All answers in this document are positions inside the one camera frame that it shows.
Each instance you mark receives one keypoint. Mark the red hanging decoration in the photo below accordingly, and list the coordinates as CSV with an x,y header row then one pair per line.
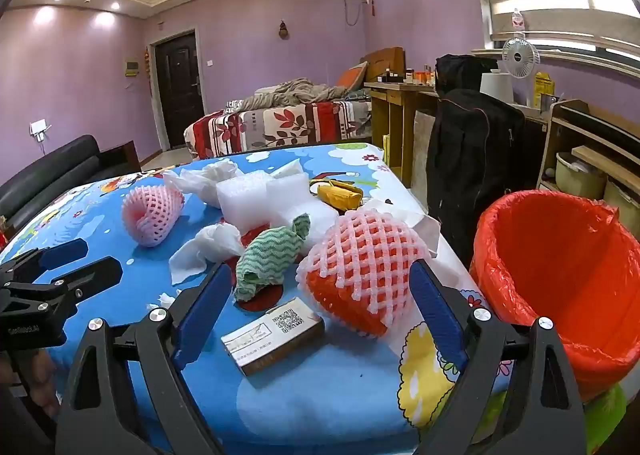
x,y
147,65

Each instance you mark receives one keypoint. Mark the gourd wall ornament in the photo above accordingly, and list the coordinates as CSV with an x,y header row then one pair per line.
x,y
283,30

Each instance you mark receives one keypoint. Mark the white desk fan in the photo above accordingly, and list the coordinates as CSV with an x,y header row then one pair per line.
x,y
520,57

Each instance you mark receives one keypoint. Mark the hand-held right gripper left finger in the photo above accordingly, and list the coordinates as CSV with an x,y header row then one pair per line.
x,y
200,310

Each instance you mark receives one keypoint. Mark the yellow wall panel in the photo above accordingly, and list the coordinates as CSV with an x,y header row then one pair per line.
x,y
131,67

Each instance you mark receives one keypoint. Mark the small cardboard box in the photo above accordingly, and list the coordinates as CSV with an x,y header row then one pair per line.
x,y
272,335

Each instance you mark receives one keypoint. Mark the person's left hand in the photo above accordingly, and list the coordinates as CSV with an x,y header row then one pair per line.
x,y
42,380

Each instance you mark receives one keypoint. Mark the white wall socket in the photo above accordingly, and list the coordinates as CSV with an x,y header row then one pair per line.
x,y
39,127

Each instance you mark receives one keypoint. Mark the large black bag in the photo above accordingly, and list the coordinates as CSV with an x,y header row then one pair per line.
x,y
472,170

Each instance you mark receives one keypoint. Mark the red wall ornament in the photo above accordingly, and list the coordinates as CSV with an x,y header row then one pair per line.
x,y
372,6

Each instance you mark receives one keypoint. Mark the small white paper scrap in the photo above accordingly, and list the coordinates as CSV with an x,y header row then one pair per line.
x,y
164,300

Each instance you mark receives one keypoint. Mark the black backpack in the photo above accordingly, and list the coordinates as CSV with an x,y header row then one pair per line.
x,y
462,70

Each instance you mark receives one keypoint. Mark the row of small bottles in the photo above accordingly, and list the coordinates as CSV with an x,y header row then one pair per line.
x,y
415,76

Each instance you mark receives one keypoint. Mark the yellow wrapper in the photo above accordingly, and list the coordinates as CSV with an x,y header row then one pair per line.
x,y
340,195

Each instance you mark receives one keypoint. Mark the white cylinder container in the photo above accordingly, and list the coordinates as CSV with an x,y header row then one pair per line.
x,y
496,85

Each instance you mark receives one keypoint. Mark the green wavy striped cloth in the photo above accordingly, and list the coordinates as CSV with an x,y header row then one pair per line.
x,y
270,255

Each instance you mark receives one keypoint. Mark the black sofa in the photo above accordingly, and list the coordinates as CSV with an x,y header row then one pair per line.
x,y
50,170

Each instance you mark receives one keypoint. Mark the wooden desk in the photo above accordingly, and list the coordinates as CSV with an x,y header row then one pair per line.
x,y
395,90

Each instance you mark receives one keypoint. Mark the plastic bottle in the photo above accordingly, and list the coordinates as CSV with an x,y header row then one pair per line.
x,y
517,22

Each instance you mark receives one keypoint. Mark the brown crumpled blanket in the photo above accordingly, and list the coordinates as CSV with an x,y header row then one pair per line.
x,y
295,90

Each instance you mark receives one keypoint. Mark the blue cartoon printed tablecloth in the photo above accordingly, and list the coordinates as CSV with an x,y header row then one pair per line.
x,y
100,215

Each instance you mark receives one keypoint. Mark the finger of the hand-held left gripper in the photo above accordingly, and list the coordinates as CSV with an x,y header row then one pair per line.
x,y
92,274
62,251

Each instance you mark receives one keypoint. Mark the bed with leaf print sheet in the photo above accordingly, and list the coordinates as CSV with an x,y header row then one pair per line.
x,y
280,127

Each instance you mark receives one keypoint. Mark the yellow packet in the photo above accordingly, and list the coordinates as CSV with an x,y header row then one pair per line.
x,y
542,85

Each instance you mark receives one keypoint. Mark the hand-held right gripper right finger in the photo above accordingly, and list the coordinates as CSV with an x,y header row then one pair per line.
x,y
440,315

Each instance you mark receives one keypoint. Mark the white foam sheet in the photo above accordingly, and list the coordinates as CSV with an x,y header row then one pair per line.
x,y
245,202
290,190
315,225

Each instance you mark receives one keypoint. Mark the red lined trash bin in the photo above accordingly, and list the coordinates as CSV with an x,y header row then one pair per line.
x,y
550,275

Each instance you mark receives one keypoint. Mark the yellow flat item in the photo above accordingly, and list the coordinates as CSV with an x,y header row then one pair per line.
x,y
386,150

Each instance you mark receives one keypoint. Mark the wooden white storage cabinet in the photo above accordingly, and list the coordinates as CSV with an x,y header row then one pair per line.
x,y
550,145

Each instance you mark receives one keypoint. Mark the wooden headboard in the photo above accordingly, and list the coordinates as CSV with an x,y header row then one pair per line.
x,y
385,62

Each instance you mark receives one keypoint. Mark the orange pillow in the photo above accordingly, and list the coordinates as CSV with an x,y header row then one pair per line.
x,y
352,75

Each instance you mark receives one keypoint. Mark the dark door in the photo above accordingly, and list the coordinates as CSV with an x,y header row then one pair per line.
x,y
177,85

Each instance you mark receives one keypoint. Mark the white foam wrap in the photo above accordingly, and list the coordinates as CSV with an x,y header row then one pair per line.
x,y
150,215

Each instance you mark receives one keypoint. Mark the metal cup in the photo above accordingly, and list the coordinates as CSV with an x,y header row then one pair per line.
x,y
549,101

